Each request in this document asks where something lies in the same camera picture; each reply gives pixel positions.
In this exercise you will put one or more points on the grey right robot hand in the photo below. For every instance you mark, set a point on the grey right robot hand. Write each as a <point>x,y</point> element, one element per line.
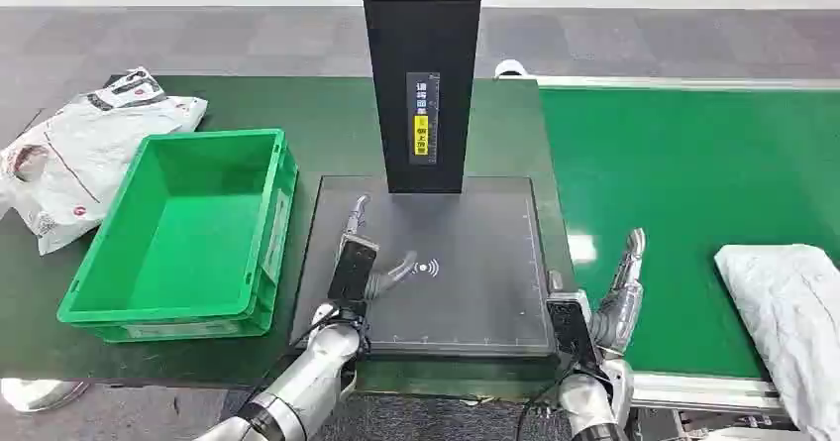
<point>613,313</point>

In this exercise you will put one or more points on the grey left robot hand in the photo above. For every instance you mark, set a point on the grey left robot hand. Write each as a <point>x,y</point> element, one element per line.
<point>353,270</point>

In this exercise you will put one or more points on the white parcel bag red print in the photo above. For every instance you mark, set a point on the white parcel bag red print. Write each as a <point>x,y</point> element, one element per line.
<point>787,320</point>

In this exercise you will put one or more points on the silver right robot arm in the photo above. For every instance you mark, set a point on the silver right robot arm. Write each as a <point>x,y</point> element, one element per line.
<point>584,402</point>

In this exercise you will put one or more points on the white side label on crate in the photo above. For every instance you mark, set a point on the white side label on crate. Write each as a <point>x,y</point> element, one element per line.
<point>277,236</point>

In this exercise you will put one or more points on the green plastic crate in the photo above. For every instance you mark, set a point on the green plastic crate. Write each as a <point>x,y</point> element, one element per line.
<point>197,228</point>

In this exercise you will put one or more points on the green conveyor belt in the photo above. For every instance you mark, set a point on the green conveyor belt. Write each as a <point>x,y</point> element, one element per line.
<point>689,169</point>

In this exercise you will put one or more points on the black yellow column label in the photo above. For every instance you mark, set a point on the black yellow column label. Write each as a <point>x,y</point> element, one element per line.
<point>422,119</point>

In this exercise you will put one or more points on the black scanner column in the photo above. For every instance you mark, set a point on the black scanner column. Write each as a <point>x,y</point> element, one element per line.
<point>423,44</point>

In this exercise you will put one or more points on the white parcel bag black print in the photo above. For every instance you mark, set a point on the white parcel bag black print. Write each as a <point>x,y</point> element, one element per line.
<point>85,156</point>

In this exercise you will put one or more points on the white shoe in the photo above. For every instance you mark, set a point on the white shoe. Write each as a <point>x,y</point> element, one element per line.
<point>36,393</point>

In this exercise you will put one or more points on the grey metal conveyor frame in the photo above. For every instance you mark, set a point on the grey metal conveyor frame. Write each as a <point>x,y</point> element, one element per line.
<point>702,392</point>

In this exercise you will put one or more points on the dark scanner base plate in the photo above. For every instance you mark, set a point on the dark scanner base plate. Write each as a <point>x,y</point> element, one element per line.
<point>472,280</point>

